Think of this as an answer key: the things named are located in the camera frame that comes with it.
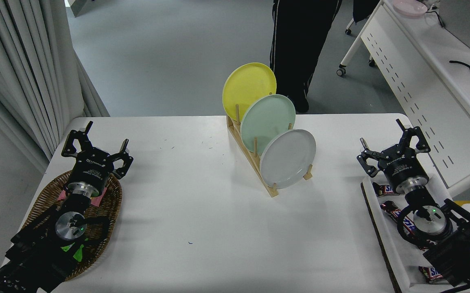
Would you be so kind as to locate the yellow plate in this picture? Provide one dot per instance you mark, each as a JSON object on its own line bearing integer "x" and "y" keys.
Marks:
{"x": 247, "y": 87}

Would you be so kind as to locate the light grey plate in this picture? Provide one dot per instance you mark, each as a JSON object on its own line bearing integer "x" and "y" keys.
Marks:
{"x": 287, "y": 158}

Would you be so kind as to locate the pink plate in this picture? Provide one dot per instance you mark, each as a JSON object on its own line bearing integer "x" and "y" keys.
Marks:
{"x": 409, "y": 7}

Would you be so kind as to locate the white perforated desk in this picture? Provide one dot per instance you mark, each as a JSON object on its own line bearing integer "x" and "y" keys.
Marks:
{"x": 405, "y": 65}

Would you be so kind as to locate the white tray with dark edge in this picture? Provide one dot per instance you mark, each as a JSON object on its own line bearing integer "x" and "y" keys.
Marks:
{"x": 401, "y": 257}

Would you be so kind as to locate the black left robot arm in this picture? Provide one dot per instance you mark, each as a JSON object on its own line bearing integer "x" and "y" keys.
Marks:
{"x": 35, "y": 252}

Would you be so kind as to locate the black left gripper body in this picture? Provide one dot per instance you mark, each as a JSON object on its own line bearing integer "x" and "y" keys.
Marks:
{"x": 91, "y": 169}

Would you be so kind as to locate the grey laptop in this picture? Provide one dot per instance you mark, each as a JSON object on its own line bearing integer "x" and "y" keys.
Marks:
{"x": 464, "y": 22}

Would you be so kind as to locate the pink paper piece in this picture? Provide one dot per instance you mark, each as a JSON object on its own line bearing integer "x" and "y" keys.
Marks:
{"x": 99, "y": 198}

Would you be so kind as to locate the person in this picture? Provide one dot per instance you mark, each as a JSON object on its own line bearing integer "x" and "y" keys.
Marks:
{"x": 296, "y": 40}

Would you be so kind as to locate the brown Snickers bar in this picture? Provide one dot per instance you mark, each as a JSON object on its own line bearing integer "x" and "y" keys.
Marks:
{"x": 432, "y": 274}
{"x": 383, "y": 189}
{"x": 391, "y": 209}

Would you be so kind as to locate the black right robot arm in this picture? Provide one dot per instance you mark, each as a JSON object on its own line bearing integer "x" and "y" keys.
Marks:
{"x": 458, "y": 248}

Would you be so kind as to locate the pale green plate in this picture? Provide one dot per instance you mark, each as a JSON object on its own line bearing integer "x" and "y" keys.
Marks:
{"x": 267, "y": 120}

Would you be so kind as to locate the grey curtain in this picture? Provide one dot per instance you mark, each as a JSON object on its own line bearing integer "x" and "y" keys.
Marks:
{"x": 15, "y": 61}

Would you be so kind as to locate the wooden plate rack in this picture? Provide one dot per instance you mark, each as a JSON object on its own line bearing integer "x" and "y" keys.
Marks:
{"x": 272, "y": 192}

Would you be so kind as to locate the brown wicker basket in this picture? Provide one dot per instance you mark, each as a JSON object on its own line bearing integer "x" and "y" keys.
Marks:
{"x": 110, "y": 201}

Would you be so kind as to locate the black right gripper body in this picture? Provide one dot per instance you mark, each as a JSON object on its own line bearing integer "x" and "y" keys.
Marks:
{"x": 403, "y": 167}

